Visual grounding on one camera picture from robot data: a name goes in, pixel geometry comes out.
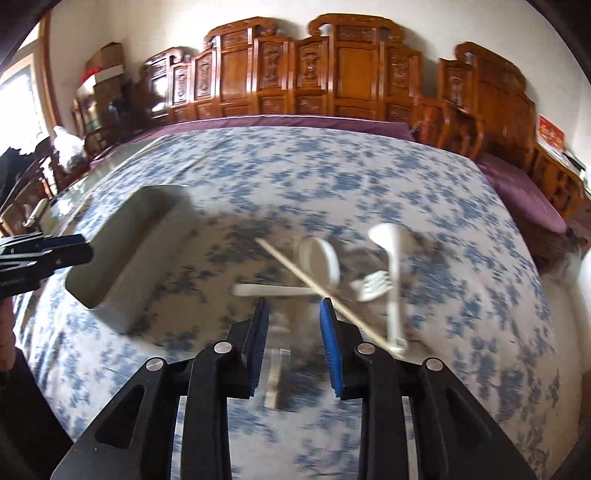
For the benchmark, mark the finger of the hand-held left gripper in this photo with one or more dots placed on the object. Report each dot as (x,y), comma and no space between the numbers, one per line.
(64,258)
(71,239)

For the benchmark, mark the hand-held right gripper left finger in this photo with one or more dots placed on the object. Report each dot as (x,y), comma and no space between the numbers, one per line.
(259,350)

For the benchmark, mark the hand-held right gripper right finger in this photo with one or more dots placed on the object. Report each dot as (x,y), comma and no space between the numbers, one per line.
(328,350)

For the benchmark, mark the grey utensil tray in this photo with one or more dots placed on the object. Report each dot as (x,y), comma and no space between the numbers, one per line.
(134,249)

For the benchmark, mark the white plastic fork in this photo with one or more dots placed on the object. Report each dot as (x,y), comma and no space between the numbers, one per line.
(371,286)

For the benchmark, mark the wooden chopstick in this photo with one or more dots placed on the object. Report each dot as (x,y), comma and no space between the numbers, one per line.
(295,270)

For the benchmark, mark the white round spoon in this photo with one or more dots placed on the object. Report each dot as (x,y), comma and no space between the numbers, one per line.
(318,261)

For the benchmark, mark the dark wooden chair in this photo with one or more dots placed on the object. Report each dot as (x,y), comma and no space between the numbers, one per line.
(23,184)

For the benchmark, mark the clear plastic bag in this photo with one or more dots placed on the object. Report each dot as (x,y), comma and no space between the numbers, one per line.
(69,147)

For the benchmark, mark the person's dark clothing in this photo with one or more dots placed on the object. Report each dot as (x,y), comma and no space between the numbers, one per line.
(27,415)

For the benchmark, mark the window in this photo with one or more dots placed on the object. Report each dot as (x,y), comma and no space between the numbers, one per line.
(21,110)

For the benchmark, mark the white and red box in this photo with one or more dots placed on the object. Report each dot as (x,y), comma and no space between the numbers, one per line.
(99,76)

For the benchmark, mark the blue floral tablecloth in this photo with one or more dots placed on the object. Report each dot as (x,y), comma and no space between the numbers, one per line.
(323,184)

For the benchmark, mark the small carved wooden chair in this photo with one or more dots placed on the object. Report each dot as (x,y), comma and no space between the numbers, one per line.
(161,83)

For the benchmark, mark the carved wooden high-back chair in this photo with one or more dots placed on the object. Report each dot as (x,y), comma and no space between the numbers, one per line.
(240,69)
(355,69)

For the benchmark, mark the wooden armchair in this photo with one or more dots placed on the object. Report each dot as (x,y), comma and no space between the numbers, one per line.
(450,127)

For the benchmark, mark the carved wooden bench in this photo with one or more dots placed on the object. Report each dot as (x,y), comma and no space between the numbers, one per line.
(498,106)

